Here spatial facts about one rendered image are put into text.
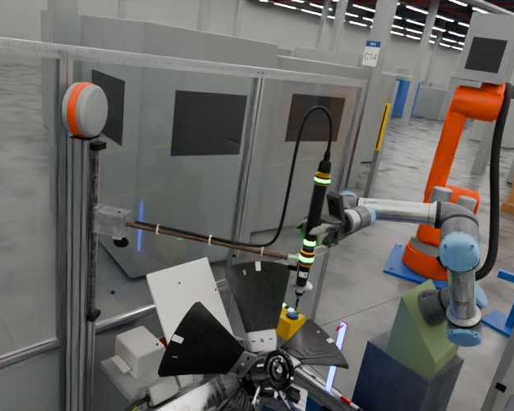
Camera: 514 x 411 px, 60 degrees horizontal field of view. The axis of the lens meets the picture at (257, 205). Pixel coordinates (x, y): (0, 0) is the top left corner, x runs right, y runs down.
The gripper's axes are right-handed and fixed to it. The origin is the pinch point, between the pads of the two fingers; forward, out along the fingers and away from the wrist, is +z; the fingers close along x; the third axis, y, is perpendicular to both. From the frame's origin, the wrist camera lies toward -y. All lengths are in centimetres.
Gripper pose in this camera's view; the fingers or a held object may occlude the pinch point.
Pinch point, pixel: (306, 227)
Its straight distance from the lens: 128.5
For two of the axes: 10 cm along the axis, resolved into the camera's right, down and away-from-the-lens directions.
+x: -7.1, -3.3, 6.3
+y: -1.5, 9.3, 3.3
